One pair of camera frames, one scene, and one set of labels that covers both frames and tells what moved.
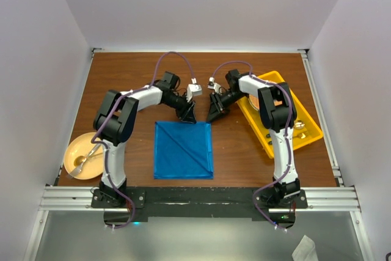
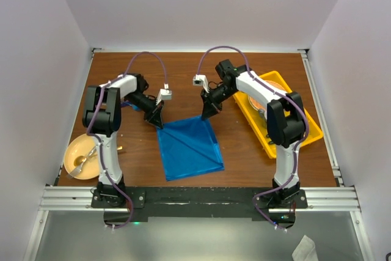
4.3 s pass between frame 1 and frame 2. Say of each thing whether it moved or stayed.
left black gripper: moved
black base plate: stayed
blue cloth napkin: moved
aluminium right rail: stayed
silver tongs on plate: stayed
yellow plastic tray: stayed
